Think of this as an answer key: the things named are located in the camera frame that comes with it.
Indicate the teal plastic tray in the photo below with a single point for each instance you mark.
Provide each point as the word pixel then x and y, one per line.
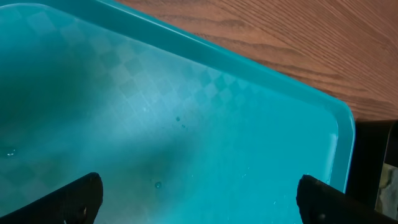
pixel 180 130

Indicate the black water tray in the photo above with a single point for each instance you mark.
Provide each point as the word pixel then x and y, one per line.
pixel 372 177

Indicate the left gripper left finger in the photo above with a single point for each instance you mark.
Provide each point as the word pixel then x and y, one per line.
pixel 75 203

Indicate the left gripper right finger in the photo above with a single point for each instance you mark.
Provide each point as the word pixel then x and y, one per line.
pixel 319 203

